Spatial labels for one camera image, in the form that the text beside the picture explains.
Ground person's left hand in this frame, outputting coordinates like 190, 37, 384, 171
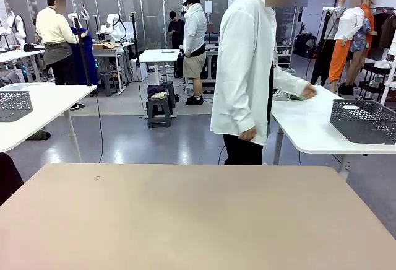
301, 84, 318, 100

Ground person's right hand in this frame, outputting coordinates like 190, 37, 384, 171
238, 126, 259, 142

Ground person's left forearm white sleeve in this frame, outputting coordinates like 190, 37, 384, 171
274, 67, 307, 98

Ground person's right forearm white sleeve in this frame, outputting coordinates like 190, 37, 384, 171
213, 87, 257, 135

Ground grey lattice plastic basket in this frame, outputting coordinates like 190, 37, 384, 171
0, 90, 34, 123
329, 98, 396, 146

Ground white side table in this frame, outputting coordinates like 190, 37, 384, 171
270, 84, 396, 181
0, 82, 98, 164

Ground wooden shoe rack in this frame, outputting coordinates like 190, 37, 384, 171
277, 44, 294, 69

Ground black luggage bags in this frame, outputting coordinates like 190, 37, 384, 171
293, 33, 317, 59

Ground black utility cart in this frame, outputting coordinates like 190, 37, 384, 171
357, 61, 394, 100

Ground person in white shirt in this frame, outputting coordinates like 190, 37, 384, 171
210, 0, 318, 166

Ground child mannequin floral shirt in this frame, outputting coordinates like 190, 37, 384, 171
351, 19, 372, 88

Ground mannequin white top orange trousers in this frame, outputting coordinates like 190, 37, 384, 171
328, 0, 366, 93

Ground white step ladder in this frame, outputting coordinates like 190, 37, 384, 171
379, 33, 396, 105

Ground grey plastic step stool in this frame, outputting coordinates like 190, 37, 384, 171
147, 95, 173, 128
97, 72, 118, 97

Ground mannequin with grey vest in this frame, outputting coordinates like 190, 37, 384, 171
326, 0, 348, 40

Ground dark clothes on rack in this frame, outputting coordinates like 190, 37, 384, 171
369, 6, 396, 60

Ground mannequin orange shirt beige cap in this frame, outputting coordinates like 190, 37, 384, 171
360, 0, 379, 51

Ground pile of dark clothes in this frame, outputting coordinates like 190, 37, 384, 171
147, 84, 170, 100

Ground person in white jacket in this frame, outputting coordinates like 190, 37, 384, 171
181, 0, 208, 106

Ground white standing desk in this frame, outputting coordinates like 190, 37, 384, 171
138, 48, 181, 119

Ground person in black shirt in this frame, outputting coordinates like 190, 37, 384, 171
168, 11, 186, 50

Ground open cardboard box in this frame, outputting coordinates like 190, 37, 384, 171
92, 42, 120, 50

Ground black tripod pole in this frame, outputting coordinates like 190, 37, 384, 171
71, 14, 94, 89

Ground dark green bag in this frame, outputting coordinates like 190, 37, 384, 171
26, 129, 52, 141

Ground man in cream shirt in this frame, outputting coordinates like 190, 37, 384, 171
35, 0, 86, 111

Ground white workbench tables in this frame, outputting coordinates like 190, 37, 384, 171
0, 48, 46, 84

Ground black chair back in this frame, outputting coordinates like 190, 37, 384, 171
0, 152, 25, 206

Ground black camera tripod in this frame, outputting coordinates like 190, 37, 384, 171
311, 6, 337, 87

